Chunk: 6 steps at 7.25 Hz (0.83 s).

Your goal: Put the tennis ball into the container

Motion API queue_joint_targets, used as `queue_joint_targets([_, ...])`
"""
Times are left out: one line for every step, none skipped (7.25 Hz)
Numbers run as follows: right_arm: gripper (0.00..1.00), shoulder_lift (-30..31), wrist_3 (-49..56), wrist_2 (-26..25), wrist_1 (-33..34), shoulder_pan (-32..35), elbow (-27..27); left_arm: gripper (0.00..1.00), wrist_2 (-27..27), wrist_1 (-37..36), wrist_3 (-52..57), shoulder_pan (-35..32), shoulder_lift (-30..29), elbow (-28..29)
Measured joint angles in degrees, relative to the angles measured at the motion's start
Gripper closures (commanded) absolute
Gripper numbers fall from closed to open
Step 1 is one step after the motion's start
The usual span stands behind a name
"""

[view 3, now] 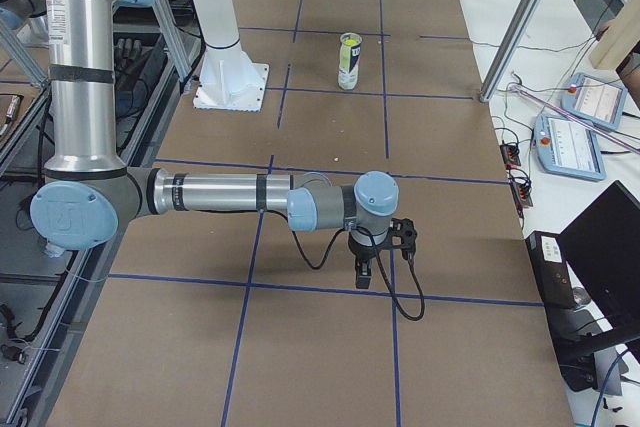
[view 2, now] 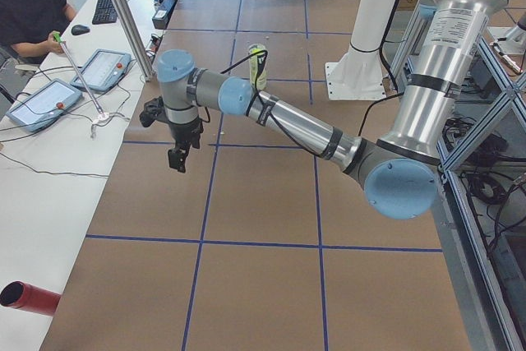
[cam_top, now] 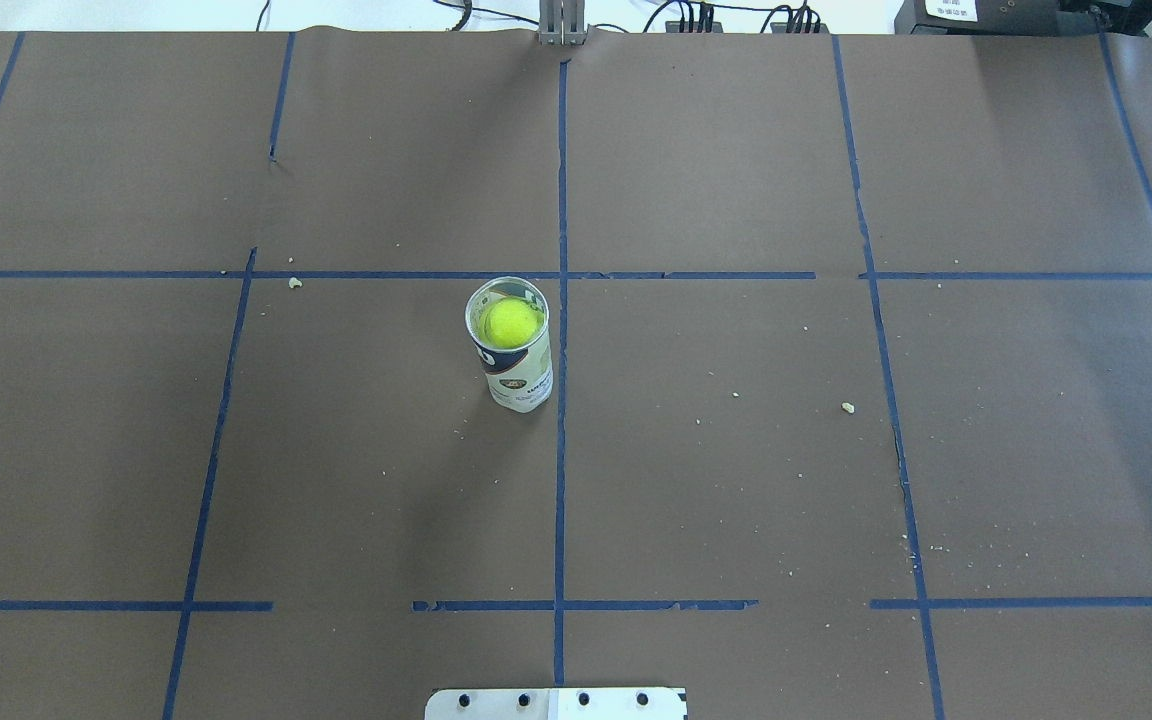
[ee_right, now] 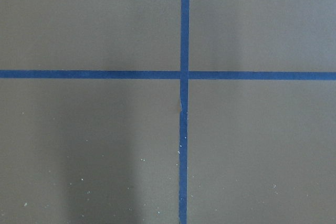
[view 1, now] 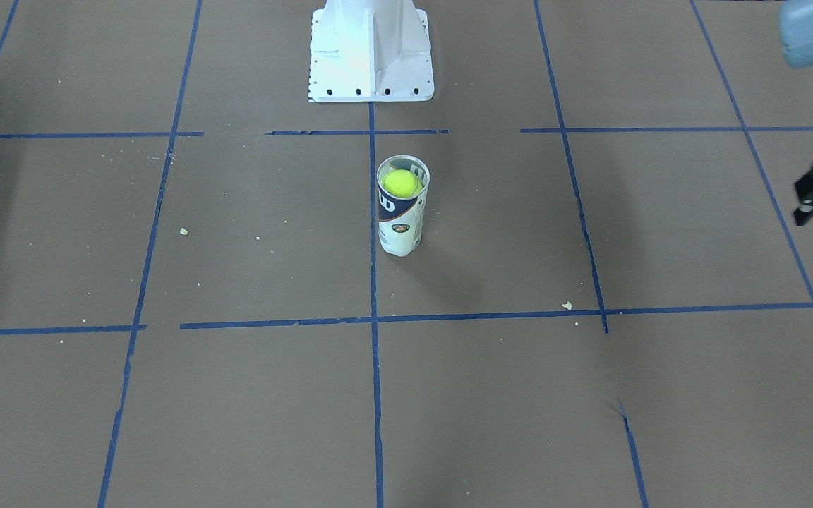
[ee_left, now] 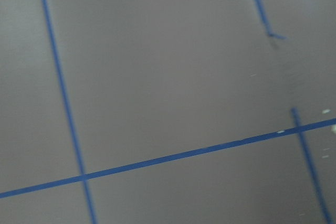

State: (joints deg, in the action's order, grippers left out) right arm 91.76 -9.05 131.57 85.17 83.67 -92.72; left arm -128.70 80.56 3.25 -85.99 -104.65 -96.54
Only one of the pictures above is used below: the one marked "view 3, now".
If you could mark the orange black connector block far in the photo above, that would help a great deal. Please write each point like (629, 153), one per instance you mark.
(510, 153)

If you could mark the near teach pendant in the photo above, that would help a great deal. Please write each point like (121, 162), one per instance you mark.
(566, 148)

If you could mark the orange black connector block near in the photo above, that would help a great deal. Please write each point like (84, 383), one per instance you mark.
(521, 191)

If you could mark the orange black connector block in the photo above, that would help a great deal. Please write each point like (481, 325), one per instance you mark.
(521, 191)
(510, 153)

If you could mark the far teach pendant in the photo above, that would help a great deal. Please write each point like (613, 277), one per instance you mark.
(598, 101)

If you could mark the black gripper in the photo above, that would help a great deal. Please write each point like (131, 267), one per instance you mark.
(361, 250)

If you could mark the white camera stand column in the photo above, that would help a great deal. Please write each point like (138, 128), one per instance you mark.
(228, 78)

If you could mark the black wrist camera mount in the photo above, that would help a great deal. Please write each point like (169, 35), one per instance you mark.
(402, 236)

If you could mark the brown paper table cover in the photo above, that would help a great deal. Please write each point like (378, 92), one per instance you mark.
(229, 320)

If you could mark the wooden board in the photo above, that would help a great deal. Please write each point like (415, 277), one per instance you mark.
(619, 39)

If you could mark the clear tennis ball can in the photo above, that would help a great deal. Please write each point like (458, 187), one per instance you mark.
(348, 69)

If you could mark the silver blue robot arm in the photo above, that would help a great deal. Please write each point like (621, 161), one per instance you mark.
(90, 193)

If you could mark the aluminium frame post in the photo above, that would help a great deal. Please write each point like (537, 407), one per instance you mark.
(507, 48)

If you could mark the black computer box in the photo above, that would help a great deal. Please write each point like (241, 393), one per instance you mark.
(552, 275)

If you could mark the teach pendant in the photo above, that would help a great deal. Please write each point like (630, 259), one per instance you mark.
(598, 101)
(566, 148)

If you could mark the black monitor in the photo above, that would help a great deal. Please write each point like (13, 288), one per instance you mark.
(601, 245)

